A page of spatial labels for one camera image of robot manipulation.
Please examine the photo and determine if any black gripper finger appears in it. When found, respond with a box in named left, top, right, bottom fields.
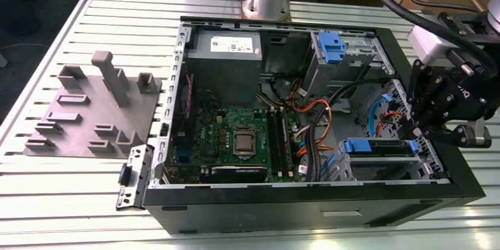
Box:
left=400, top=118, right=492, bottom=148
left=406, top=59, right=447, bottom=119

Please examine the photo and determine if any orange power wire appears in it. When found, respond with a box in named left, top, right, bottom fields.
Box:
left=380, top=111, right=410, bottom=125

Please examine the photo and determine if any hard disk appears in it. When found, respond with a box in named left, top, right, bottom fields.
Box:
left=339, top=138, right=422, bottom=157

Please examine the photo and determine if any metal disk bay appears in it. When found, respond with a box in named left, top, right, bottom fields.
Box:
left=338, top=137, right=448, bottom=182

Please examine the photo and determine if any metal optical drive cage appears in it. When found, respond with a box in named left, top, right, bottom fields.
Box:
left=304, top=30, right=394, bottom=98

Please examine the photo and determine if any blue drive latch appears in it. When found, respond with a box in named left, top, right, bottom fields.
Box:
left=318, top=32, right=347, bottom=65

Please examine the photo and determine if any black RAM slot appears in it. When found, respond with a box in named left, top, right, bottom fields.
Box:
left=267, top=106, right=283, bottom=176
left=279, top=108, right=295, bottom=176

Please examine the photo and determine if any black CPU socket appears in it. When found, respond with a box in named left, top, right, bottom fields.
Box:
left=230, top=126, right=260, bottom=160

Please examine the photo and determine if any silver CPU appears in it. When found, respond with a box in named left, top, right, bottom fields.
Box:
left=235, top=135, right=254, bottom=150

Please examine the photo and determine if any grey power supply unit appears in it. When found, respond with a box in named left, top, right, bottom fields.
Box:
left=183, top=29, right=263, bottom=107

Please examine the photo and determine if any black open PC case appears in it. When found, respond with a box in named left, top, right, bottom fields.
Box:
left=143, top=15, right=487, bottom=235

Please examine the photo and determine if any green motherboard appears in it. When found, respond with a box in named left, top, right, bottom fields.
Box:
left=166, top=106, right=310, bottom=183

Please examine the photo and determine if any black graphics card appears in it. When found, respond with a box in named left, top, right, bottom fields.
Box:
left=199, top=165, right=270, bottom=183

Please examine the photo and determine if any grey parts rack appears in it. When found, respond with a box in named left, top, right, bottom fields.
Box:
left=22, top=50, right=163, bottom=159

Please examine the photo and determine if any blue data wire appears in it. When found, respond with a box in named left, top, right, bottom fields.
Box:
left=368, top=94, right=399, bottom=139

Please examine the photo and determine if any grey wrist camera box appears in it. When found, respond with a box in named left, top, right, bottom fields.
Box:
left=408, top=26, right=458, bottom=65

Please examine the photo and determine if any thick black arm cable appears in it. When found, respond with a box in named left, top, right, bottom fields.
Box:
left=362, top=0, right=499, bottom=72

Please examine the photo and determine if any orange wire bundle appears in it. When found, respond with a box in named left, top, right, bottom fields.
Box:
left=291, top=99, right=334, bottom=157

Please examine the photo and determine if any black cable bundle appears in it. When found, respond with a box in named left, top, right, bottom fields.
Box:
left=304, top=77, right=392, bottom=182

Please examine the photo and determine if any metal card retention bracket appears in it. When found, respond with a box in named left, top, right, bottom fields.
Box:
left=116, top=143, right=156, bottom=211

